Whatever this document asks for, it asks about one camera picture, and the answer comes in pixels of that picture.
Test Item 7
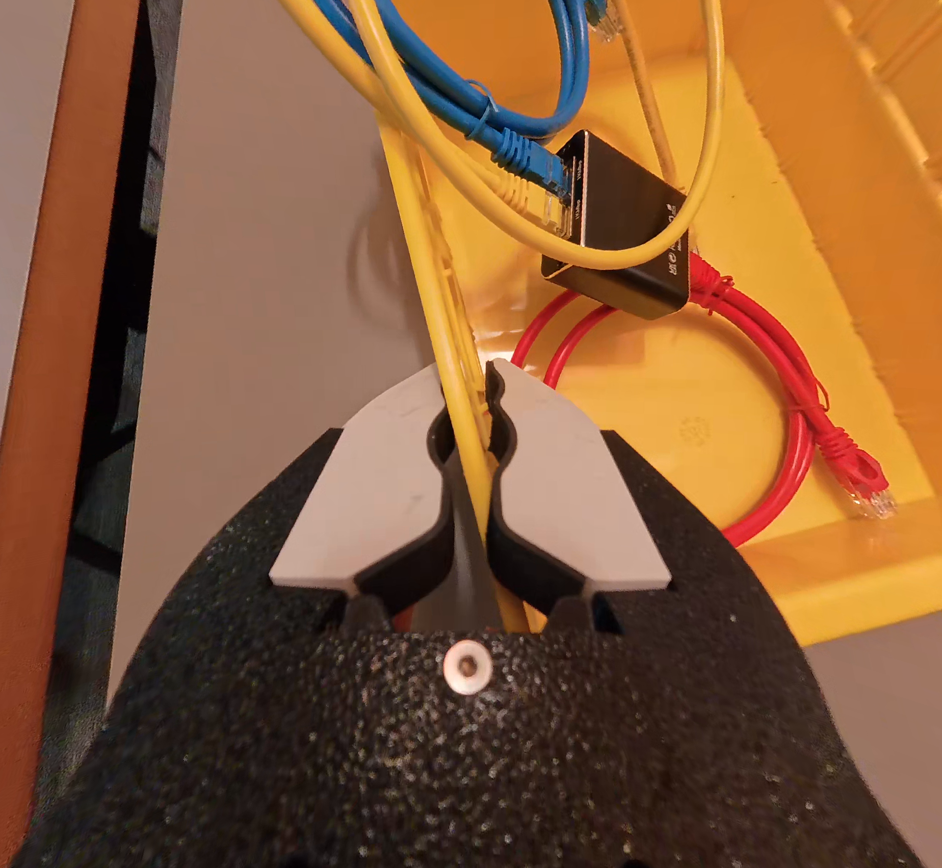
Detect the yellow ethernet cable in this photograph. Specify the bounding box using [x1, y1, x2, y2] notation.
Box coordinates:
[232, 0, 726, 633]

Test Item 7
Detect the red ethernet cable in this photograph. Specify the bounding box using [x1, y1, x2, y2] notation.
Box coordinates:
[510, 250, 899, 549]

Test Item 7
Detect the blue ethernet cable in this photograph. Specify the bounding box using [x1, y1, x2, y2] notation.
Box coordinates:
[283, 0, 623, 203]

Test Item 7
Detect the black ethernet splitter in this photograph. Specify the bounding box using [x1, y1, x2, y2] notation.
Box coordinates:
[541, 130, 696, 321]

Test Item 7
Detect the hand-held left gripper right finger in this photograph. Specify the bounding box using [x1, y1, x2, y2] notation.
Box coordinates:
[486, 358, 673, 611]

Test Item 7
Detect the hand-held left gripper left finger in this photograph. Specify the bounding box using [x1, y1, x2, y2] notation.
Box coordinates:
[268, 362, 451, 615]

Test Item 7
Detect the yellow plastic bin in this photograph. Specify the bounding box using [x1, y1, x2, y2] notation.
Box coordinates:
[324, 0, 942, 648]

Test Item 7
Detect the white table with wood edge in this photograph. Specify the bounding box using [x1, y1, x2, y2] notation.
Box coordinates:
[0, 0, 156, 854]

